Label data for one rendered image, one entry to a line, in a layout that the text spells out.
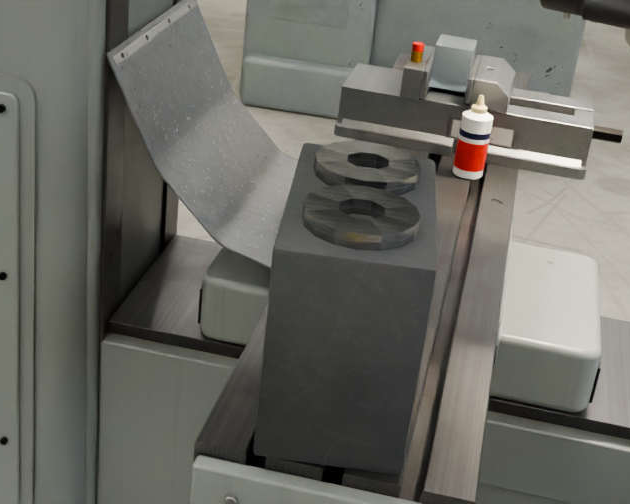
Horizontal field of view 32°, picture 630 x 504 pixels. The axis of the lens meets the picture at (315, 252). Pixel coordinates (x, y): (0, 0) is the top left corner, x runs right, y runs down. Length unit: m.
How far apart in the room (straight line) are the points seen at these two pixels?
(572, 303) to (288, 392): 0.66
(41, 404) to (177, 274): 0.26
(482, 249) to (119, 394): 0.52
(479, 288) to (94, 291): 0.49
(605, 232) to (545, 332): 2.44
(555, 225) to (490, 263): 2.52
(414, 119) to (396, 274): 0.76
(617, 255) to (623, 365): 2.14
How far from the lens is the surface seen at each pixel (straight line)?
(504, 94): 1.52
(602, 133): 1.59
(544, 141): 1.54
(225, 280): 1.38
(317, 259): 0.80
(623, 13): 1.21
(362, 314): 0.82
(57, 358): 1.44
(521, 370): 1.36
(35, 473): 1.55
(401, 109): 1.54
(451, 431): 0.96
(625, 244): 3.75
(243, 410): 0.95
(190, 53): 1.51
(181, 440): 1.50
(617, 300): 3.37
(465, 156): 1.46
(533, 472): 1.43
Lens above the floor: 1.49
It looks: 27 degrees down
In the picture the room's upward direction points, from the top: 7 degrees clockwise
